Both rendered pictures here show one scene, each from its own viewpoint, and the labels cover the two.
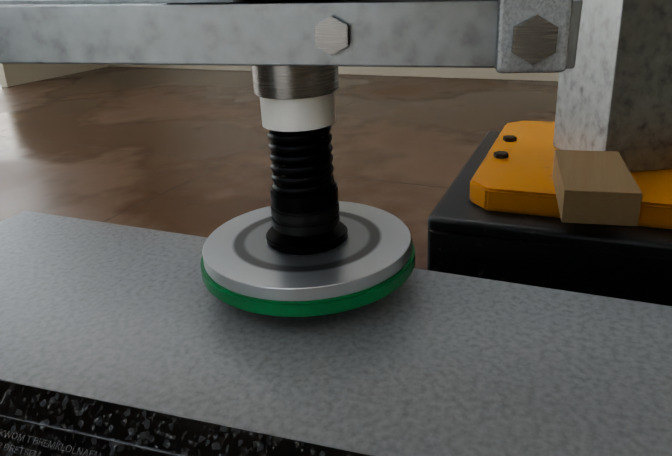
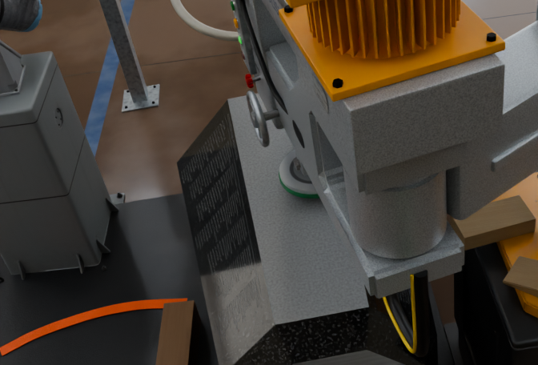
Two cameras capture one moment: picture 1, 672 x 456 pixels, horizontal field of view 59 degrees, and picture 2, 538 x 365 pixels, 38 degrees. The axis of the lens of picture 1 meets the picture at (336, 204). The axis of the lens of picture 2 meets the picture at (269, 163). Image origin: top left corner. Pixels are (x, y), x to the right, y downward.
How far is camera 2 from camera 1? 2.01 m
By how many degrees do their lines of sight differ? 61
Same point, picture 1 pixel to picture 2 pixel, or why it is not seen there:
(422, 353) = (296, 218)
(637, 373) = (313, 259)
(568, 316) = (336, 240)
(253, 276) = (283, 169)
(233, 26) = not seen: hidden behind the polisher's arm
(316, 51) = not seen: hidden behind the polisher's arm
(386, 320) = (308, 204)
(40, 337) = (256, 146)
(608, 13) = not seen: outside the picture
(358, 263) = (304, 184)
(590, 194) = (455, 222)
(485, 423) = (275, 238)
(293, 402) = (262, 205)
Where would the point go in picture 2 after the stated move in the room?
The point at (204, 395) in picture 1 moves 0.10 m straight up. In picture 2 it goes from (254, 189) to (249, 164)
